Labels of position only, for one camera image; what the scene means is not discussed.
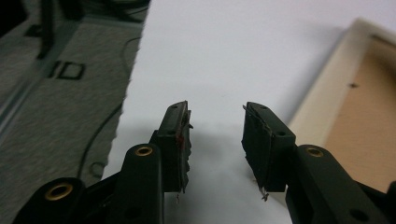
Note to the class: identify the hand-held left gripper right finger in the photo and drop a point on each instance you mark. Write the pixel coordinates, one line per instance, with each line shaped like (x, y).
(264, 155)

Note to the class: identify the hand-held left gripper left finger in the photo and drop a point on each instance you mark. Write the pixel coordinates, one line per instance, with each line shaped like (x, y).
(174, 149)

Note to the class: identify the wooden picture frame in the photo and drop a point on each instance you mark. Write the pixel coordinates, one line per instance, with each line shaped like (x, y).
(358, 124)

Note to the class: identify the white table sheet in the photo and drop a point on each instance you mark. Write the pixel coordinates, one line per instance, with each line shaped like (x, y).
(218, 62)

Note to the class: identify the black metal stand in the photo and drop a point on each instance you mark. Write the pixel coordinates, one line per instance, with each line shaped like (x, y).
(46, 31)

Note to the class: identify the metal floor rail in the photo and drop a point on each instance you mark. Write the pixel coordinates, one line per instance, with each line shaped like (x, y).
(31, 84)

